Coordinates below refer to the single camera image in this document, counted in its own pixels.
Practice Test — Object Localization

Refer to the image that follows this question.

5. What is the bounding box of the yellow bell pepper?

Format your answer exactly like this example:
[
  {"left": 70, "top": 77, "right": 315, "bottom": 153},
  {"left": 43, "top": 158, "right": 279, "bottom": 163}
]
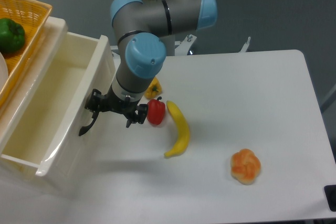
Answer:
[{"left": 144, "top": 77, "right": 162, "bottom": 100}]

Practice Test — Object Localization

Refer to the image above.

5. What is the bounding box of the white table bracket right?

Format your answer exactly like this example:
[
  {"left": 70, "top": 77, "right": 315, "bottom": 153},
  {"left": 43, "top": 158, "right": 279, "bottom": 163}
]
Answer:
[{"left": 239, "top": 36, "right": 251, "bottom": 53}]

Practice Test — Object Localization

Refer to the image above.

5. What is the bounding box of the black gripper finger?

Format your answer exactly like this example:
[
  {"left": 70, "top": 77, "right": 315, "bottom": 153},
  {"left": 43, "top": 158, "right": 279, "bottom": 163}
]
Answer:
[
  {"left": 125, "top": 104, "right": 149, "bottom": 128},
  {"left": 85, "top": 89, "right": 104, "bottom": 118}
]

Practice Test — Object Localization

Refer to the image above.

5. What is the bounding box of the yellow banana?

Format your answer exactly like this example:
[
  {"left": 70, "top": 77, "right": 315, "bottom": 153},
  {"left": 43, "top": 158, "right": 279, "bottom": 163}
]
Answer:
[{"left": 164, "top": 101, "right": 190, "bottom": 158}]

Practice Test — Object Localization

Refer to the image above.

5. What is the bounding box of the white plate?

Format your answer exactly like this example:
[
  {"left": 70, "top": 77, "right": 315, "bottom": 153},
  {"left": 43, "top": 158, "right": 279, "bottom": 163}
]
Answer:
[{"left": 0, "top": 53, "right": 9, "bottom": 90}]

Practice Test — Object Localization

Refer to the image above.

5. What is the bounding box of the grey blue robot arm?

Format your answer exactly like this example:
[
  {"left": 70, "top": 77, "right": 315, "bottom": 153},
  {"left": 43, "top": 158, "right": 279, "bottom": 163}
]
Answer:
[{"left": 85, "top": 0, "right": 218, "bottom": 125}]

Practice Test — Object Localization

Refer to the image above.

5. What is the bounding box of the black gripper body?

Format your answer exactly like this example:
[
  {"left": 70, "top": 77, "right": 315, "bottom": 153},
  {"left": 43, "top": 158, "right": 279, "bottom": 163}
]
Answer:
[{"left": 101, "top": 92, "right": 137, "bottom": 119}]

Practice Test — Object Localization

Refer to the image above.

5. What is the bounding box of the white drawer cabinet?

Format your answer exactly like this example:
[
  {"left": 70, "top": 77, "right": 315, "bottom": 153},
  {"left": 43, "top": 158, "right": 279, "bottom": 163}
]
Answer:
[{"left": 1, "top": 17, "right": 88, "bottom": 191}]

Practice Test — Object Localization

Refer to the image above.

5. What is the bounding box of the yellow plastic basket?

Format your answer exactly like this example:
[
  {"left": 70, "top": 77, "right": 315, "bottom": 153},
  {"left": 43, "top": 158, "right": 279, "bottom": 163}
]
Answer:
[{"left": 1, "top": 0, "right": 53, "bottom": 107}]

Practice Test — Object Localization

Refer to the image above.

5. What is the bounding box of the red bell pepper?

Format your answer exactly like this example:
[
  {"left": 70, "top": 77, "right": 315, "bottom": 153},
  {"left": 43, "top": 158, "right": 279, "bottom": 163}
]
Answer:
[{"left": 147, "top": 96, "right": 165, "bottom": 125}]

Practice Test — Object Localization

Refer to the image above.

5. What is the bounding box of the green bell pepper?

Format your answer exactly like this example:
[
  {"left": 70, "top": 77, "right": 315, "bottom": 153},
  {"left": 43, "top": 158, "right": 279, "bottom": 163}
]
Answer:
[{"left": 1, "top": 18, "right": 25, "bottom": 54}]

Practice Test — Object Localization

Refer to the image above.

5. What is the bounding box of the orange knotted bread roll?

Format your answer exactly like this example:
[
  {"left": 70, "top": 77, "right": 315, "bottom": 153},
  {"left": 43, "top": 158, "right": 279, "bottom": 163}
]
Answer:
[{"left": 230, "top": 148, "right": 261, "bottom": 185}]

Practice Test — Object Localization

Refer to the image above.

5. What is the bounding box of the black top drawer handle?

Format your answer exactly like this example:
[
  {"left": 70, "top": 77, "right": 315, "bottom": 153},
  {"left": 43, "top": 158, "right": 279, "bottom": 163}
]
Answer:
[{"left": 78, "top": 112, "right": 99, "bottom": 136}]

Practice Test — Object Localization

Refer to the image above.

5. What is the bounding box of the white drawer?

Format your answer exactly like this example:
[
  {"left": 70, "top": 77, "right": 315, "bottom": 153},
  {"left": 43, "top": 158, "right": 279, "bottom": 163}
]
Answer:
[{"left": 1, "top": 33, "right": 115, "bottom": 178}]

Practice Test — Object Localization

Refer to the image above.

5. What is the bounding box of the black device at table edge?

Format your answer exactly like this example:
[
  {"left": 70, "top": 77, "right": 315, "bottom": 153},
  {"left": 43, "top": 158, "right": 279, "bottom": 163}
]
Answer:
[{"left": 324, "top": 185, "right": 336, "bottom": 212}]

